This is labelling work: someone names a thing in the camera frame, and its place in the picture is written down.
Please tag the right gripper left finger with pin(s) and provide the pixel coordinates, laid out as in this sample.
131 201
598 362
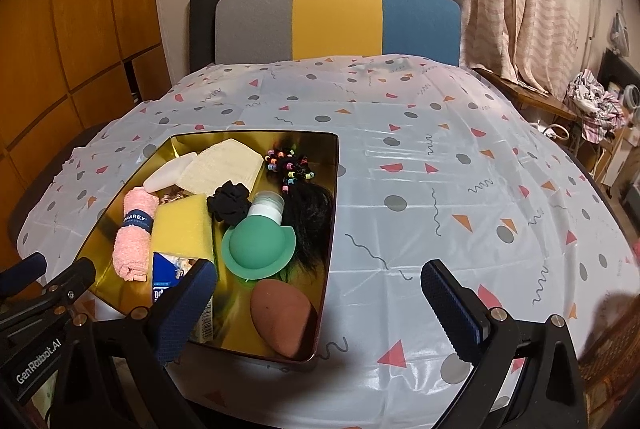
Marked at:
179 308

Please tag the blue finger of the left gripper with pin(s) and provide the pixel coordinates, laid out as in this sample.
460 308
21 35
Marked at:
15 279
73 282

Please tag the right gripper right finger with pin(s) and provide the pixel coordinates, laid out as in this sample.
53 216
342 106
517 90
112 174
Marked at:
459 311

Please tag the pink towel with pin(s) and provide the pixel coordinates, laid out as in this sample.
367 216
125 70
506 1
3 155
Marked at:
132 245

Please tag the yellow sponge block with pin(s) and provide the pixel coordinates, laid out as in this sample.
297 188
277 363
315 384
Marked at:
183 228

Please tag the brown makeup sponge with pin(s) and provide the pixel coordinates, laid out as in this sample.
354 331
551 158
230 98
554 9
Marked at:
284 317

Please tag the green silicone puff holder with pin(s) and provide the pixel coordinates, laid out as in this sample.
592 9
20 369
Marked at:
259 246

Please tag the white foam sponge bar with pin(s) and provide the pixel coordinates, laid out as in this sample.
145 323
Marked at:
169 174

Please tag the black scrunchie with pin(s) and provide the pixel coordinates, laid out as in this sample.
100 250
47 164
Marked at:
229 204

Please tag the cream knit cloth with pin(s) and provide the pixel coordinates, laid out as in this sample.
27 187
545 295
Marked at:
227 161

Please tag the patterned white tablecloth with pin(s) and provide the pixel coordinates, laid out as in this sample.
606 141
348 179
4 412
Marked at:
434 163

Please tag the gold metal tin box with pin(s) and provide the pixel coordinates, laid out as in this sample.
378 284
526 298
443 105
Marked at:
233 330

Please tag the wooden side table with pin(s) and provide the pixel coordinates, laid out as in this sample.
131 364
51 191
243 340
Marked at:
545 112

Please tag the wooden panel cabinet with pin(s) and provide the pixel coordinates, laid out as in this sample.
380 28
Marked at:
80 80

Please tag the crumpled clothes pile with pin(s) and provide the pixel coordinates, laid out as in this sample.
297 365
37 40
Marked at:
599 110

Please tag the grey yellow blue chair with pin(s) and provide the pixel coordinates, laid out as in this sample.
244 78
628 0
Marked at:
267 31

